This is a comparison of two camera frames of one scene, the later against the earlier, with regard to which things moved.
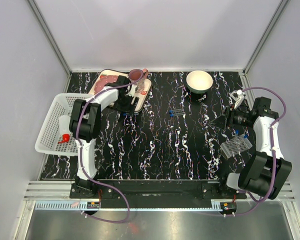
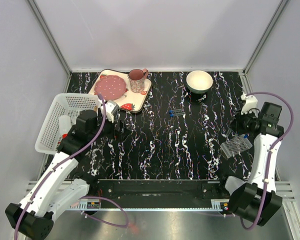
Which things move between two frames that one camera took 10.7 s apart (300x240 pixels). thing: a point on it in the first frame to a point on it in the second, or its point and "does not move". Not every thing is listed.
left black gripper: (129, 108) to (118, 134)
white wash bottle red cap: (64, 127) does not move
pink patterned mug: (136, 74) does not move
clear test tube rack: (236, 146) does not move
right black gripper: (220, 121) to (238, 118)
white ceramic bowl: (199, 81) does not move
